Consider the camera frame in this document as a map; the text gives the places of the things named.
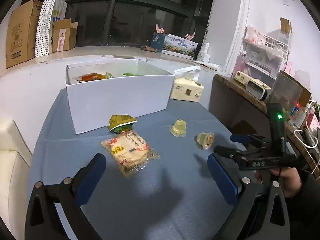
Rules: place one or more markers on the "dark wooden side shelf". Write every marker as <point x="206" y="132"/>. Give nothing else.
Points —
<point x="232" y="97"/>

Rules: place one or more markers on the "dark brown wrapper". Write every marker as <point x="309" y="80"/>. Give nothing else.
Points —
<point x="149" y="48"/>

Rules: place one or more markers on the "yellow green snack packet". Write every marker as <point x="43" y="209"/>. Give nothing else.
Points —
<point x="121" y="123"/>

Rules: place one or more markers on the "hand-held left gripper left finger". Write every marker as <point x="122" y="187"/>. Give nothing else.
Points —
<point x="90" y="180"/>

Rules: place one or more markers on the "grey blue tablecloth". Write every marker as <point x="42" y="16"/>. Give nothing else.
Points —
<point x="155" y="200"/>

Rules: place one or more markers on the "pale cracker packet red label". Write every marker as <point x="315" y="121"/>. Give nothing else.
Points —
<point x="130" y="150"/>

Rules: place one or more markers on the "pink box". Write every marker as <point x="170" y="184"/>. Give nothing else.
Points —
<point x="313" y="122"/>

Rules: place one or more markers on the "white and black gadget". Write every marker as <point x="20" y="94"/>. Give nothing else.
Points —
<point x="256" y="91"/>

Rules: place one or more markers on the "clear jelly cup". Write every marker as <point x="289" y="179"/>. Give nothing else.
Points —
<point x="178" y="128"/>
<point x="205" y="141"/>

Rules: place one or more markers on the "small open cardboard box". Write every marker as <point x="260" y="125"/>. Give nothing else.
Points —
<point x="63" y="36"/>

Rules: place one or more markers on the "clear drawer organizer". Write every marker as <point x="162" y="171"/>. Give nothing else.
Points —
<point x="265" y="57"/>

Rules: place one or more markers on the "large brown cardboard box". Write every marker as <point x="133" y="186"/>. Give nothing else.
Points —
<point x="21" y="35"/>

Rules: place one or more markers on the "white plastic bottle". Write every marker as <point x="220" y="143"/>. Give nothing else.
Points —
<point x="204" y="53"/>

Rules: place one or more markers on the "dark window frame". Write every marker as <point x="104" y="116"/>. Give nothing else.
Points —
<point x="140" y="7"/>

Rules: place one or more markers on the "pink floral cloth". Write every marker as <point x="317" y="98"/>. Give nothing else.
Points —
<point x="255" y="36"/>

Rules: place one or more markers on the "clear plastic container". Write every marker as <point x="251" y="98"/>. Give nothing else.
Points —
<point x="287" y="92"/>

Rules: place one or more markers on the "polka dot paper bag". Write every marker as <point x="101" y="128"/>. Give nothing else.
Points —
<point x="46" y="27"/>

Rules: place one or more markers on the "cream sofa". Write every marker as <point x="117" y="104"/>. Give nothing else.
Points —
<point x="13" y="170"/>

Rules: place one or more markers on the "orange red snack packet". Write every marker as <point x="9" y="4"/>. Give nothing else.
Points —
<point x="90" y="77"/>

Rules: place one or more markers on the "tiny open cardboard box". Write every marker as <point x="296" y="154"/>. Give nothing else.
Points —
<point x="285" y="25"/>

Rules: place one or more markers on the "person's right forearm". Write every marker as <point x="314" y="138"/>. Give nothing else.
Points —
<point x="306" y="205"/>

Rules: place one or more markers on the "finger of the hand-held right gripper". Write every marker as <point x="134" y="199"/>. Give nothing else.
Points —
<point x="226" y="151"/>
<point x="241" y="138"/>

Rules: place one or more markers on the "white tube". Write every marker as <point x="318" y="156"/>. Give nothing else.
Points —
<point x="207" y="65"/>

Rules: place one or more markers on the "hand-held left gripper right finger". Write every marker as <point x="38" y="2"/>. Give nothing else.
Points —
<point x="222" y="180"/>

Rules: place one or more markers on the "bright green snack packet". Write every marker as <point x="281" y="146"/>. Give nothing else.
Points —
<point x="130" y="74"/>

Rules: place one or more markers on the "person's right hand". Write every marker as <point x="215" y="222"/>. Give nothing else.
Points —
<point x="290" y="182"/>

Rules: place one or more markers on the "landscape printed box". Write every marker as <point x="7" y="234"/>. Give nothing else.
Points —
<point x="175" y="45"/>

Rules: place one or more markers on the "pale green puffed snack packet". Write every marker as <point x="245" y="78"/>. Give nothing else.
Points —
<point x="109" y="75"/>

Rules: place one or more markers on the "pink antler clip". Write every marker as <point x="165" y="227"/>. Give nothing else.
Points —
<point x="190" y="36"/>
<point x="159" y="29"/>

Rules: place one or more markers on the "white cardboard box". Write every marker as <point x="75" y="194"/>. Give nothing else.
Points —
<point x="117" y="100"/>

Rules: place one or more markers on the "white wall outlet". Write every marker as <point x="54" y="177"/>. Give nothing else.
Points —
<point x="286" y="2"/>

